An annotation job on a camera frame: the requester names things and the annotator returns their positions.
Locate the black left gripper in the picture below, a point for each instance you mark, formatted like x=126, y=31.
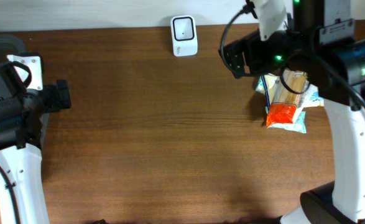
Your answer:
x=53, y=91

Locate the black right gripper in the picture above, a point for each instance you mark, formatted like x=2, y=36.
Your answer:
x=246, y=45

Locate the orange spaghetti pack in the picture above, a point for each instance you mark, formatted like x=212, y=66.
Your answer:
x=286, y=97

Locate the yellow white snack bag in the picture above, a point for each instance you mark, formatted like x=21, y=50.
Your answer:
x=308, y=99

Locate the mint green wipes pack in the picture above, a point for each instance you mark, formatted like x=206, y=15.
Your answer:
x=298, y=124

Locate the green Kleenex tissue pack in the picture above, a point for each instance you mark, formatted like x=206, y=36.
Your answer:
x=261, y=85

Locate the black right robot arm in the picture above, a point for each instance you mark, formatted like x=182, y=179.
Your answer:
x=316, y=38

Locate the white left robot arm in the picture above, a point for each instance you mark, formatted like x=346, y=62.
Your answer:
x=21, y=193

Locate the white barcode scanner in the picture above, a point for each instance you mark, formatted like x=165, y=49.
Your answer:
x=184, y=36

